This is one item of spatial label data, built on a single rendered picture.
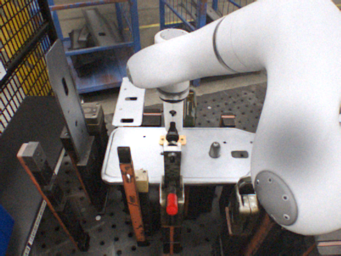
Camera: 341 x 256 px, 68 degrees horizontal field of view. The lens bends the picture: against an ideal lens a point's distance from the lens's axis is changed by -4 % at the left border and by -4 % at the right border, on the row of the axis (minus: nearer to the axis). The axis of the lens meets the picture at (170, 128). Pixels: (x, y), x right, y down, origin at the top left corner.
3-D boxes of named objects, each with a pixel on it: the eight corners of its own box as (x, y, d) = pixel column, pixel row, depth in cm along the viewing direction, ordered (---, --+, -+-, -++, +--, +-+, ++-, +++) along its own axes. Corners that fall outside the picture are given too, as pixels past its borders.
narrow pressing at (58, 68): (91, 136, 84) (61, 35, 61) (82, 164, 76) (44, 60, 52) (89, 136, 84) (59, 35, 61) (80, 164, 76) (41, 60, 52)
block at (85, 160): (109, 188, 105) (94, 135, 84) (105, 215, 97) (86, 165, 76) (102, 187, 105) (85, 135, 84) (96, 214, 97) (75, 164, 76)
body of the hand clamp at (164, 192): (179, 238, 91) (184, 180, 66) (180, 258, 86) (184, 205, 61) (162, 238, 91) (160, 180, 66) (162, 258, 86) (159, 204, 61)
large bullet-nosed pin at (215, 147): (218, 153, 81) (221, 138, 77) (219, 161, 79) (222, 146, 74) (207, 153, 81) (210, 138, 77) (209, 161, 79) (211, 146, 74)
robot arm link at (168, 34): (162, 97, 63) (195, 87, 66) (161, 47, 54) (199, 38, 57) (148, 80, 68) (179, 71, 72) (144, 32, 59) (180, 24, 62)
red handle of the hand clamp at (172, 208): (180, 175, 65) (182, 205, 50) (180, 183, 66) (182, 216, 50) (163, 175, 65) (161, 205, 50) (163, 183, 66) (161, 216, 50)
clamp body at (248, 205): (235, 239, 90) (262, 177, 64) (240, 273, 82) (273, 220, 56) (208, 239, 90) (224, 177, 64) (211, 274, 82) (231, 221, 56)
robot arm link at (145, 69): (182, 92, 36) (130, 94, 64) (270, 64, 41) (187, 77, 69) (164, 25, 34) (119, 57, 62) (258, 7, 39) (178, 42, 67)
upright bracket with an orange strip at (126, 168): (146, 242, 89) (130, 145, 55) (146, 246, 88) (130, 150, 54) (137, 242, 89) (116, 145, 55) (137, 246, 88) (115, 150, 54)
